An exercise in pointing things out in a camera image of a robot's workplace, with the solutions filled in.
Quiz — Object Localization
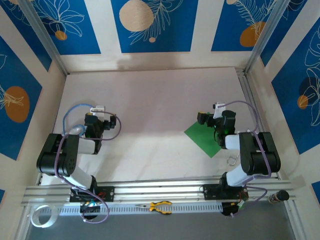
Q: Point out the green paper sheet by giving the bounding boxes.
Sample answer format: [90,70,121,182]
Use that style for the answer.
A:
[183,118,222,159]

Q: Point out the blue tube stethoscope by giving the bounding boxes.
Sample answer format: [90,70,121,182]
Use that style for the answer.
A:
[62,102,95,137]

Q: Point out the small metal hook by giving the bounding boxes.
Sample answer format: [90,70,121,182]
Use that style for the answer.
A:
[226,152,240,166]

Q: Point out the small bottle with black cap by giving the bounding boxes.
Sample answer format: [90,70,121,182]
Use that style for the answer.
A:
[267,189,290,205]

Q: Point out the yellow and black pliers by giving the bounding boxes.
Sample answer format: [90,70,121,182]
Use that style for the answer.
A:
[134,200,173,215]

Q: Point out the clear adhesive tape roll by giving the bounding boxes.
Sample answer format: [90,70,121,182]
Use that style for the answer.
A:
[31,204,59,229]

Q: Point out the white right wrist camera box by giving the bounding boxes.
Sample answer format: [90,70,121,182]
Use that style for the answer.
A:
[212,101,227,120]

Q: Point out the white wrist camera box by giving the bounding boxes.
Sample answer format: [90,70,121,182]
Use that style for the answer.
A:
[89,104,106,120]
[212,101,227,120]

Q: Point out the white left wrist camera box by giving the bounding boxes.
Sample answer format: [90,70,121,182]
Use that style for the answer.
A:
[89,104,106,120]

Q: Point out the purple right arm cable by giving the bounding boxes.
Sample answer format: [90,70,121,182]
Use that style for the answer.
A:
[217,99,274,219]

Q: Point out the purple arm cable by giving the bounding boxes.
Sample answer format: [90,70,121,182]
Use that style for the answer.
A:
[53,112,123,225]
[217,99,274,219]

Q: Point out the aluminium side rail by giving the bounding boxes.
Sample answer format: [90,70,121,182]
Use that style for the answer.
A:
[236,68,281,180]

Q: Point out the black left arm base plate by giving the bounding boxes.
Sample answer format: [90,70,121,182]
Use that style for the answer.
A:
[69,186,116,203]

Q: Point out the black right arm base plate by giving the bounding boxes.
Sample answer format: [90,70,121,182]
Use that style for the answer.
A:
[202,183,248,201]

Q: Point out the aluminium mounting rail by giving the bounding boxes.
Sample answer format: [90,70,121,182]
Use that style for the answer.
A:
[21,176,297,207]

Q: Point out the black cable connector block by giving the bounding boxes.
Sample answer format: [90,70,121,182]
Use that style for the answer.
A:
[79,201,101,221]
[222,199,248,217]

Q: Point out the white slotted cable duct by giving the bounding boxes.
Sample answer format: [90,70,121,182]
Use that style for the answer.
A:
[39,202,223,216]

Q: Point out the aluminium frame post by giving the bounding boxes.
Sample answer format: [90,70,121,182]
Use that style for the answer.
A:
[18,0,70,76]
[243,0,308,73]

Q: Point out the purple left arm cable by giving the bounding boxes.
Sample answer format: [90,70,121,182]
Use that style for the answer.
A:
[53,112,123,225]

